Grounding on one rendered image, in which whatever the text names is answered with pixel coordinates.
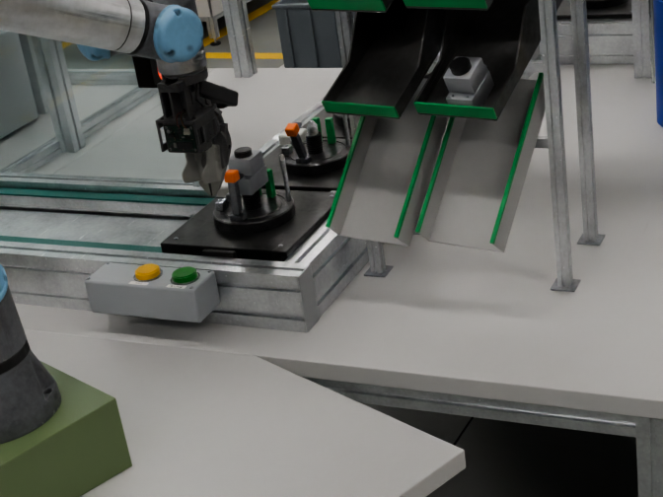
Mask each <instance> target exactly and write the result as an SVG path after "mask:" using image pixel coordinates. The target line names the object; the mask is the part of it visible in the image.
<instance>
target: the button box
mask: <svg viewBox="0 0 663 497"><path fill-rule="evenodd" d="M139 266H141V265H137V264H124V263H112V262H107V263H106V264H105V265H103V266H102V267H101V268H100V269H98V270H97V271H96V272H95V273H93V274H92V275H91V276H90V277H88V278H87V279H86V280H85V281H84V282H85V286H86V290H87V294H88V298H89V302H90V306H91V311H92V312H93V313H101V314H111V315H121V316H131V317H141V318H150V319H159V320H178V321H188V322H198V323H200V322H202V321H203V320H204V319H205V318H206V317H207V316H208V315H209V314H210V313H211V312H212V311H213V310H214V309H215V308H216V307H217V306H218V305H219V304H220V297H219V292H218V287H217V282H216V277H215V272H214V271H211V270H198V269H196V271H197V277H196V278H195V279H194V280H192V281H190V282H186V283H176V282H174V281H173V277H172V274H173V272H174V271H175V270H177V269H178V268H173V267H162V266H159V267H160V271H161V273H160V274H159V275H158V276H157V277H155V278H152V279H148V280H139V279H137V278H136V276H135V270H136V269H137V268H138V267H139Z"/></svg>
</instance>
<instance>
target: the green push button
mask: <svg viewBox="0 0 663 497"><path fill-rule="evenodd" d="M172 277H173V281H174V282H176V283H186V282H190V281H192V280H194V279H195V278H196V277H197V271H196V269H195V268H193V267H190V266H186V267H181V268H179V269H177V270H175V271H174V272H173V274H172Z"/></svg>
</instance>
